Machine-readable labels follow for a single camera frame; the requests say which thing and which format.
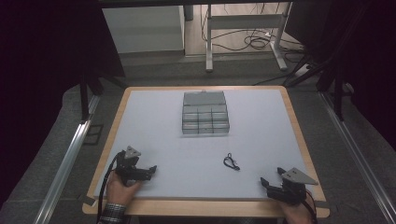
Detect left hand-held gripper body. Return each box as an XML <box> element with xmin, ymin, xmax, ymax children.
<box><xmin>115</xmin><ymin>145</ymin><xmax>153</xmax><ymax>187</ymax></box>

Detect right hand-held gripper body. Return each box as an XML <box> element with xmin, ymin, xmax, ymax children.
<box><xmin>266</xmin><ymin>167</ymin><xmax>319</xmax><ymax>206</ymax></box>

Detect person's right hand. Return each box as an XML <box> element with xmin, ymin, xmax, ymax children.
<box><xmin>278</xmin><ymin>201</ymin><xmax>316</xmax><ymax>224</ymax></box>

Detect person's left hand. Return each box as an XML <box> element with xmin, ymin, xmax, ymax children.
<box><xmin>106</xmin><ymin>172</ymin><xmax>143</xmax><ymax>206</ymax></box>

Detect white table mat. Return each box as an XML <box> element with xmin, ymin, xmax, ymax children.
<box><xmin>92</xmin><ymin>89</ymin><xmax>319</xmax><ymax>201</ymax></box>

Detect clear plastic compartment box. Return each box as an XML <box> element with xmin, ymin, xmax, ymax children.
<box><xmin>181</xmin><ymin>90</ymin><xmax>231</xmax><ymax>135</ymax></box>

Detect black metal stand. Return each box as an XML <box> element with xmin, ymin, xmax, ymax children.
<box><xmin>281</xmin><ymin>46</ymin><xmax>354</xmax><ymax>121</ymax></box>
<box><xmin>78</xmin><ymin>69</ymin><xmax>127</xmax><ymax>121</ymax></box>

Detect white power strip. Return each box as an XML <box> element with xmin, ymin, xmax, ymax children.
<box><xmin>293</xmin><ymin>63</ymin><xmax>313</xmax><ymax>77</ymax></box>

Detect dark curtain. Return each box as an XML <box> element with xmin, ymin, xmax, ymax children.
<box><xmin>0</xmin><ymin>0</ymin><xmax>126</xmax><ymax>206</ymax></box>
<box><xmin>284</xmin><ymin>0</ymin><xmax>396</xmax><ymax>150</ymax></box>

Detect white cabinet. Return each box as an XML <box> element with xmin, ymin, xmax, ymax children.
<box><xmin>102</xmin><ymin>5</ymin><xmax>186</xmax><ymax>54</ymax></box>

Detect red and black gripper cable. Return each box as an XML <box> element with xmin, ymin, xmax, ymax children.
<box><xmin>300</xmin><ymin>189</ymin><xmax>319</xmax><ymax>224</ymax></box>

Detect small black cord loop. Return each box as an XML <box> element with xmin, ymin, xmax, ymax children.
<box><xmin>222</xmin><ymin>152</ymin><xmax>241</xmax><ymax>172</ymax></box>

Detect silver beaded bracelet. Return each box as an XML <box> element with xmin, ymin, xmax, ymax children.
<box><xmin>99</xmin><ymin>203</ymin><xmax>128</xmax><ymax>224</ymax></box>

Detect aluminium rail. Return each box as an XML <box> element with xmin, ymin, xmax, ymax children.
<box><xmin>319</xmin><ymin>92</ymin><xmax>396</xmax><ymax>218</ymax></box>
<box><xmin>33</xmin><ymin>93</ymin><xmax>101</xmax><ymax>224</ymax></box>

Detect black floor cables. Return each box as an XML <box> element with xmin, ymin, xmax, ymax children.
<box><xmin>200</xmin><ymin>3</ymin><xmax>307</xmax><ymax>63</ymax></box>

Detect white metal desk frame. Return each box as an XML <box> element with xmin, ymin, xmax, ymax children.
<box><xmin>205</xmin><ymin>2</ymin><xmax>293</xmax><ymax>73</ymax></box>

